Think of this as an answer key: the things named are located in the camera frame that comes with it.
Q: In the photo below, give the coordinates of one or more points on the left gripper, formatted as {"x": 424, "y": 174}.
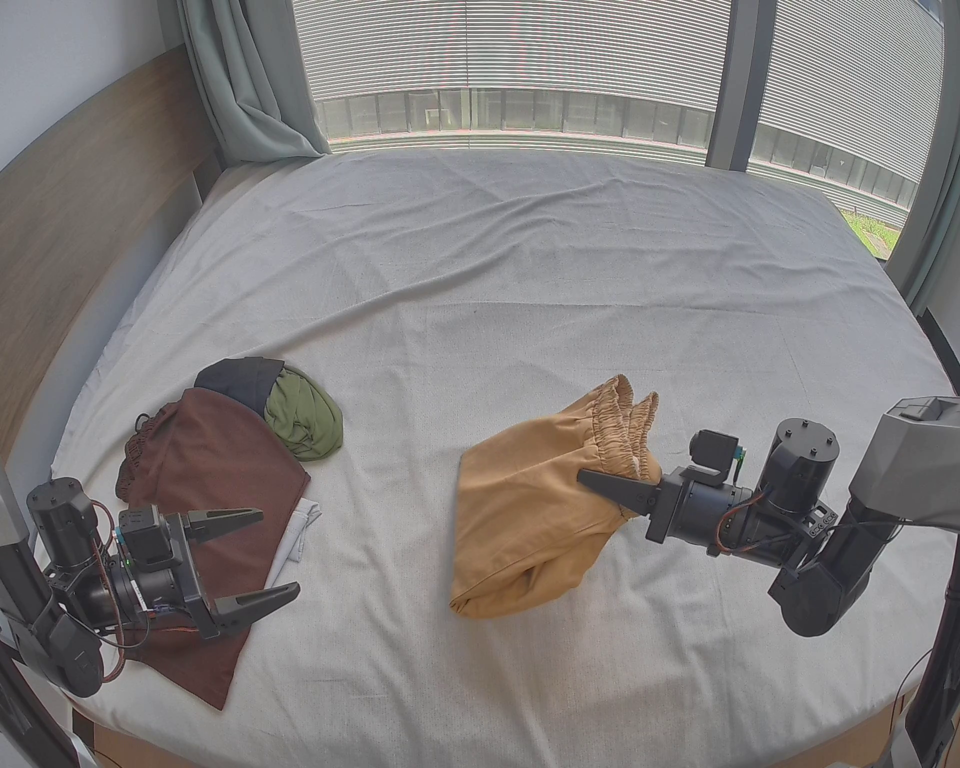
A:
{"x": 161, "y": 592}

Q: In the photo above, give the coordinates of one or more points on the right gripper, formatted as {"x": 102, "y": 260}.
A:
{"x": 705, "y": 517}

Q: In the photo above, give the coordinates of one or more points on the mustard yellow shorts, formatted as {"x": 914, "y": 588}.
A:
{"x": 525, "y": 510}

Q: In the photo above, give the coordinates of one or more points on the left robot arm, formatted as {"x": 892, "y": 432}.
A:
{"x": 64, "y": 525}

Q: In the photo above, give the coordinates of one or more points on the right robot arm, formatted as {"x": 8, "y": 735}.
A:
{"x": 806, "y": 465}

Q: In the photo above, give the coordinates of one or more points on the white garment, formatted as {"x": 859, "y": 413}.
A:
{"x": 296, "y": 532}

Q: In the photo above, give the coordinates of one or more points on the brown shorts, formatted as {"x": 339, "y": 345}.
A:
{"x": 225, "y": 465}

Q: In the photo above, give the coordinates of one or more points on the olive green garment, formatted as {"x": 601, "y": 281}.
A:
{"x": 304, "y": 420}

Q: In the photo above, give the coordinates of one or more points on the black garment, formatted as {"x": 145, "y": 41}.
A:
{"x": 236, "y": 382}

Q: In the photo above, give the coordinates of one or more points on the bed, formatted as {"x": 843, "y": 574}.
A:
{"x": 525, "y": 300}

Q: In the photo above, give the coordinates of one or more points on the grey-green curtain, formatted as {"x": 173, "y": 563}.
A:
{"x": 240, "y": 97}

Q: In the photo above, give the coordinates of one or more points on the window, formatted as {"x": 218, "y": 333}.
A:
{"x": 525, "y": 67}

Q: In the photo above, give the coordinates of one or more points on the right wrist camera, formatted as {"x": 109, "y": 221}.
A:
{"x": 714, "y": 454}

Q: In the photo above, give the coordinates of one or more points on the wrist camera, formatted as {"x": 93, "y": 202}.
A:
{"x": 714, "y": 454}
{"x": 142, "y": 536}

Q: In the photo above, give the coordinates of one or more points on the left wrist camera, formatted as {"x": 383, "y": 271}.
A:
{"x": 142, "y": 536}

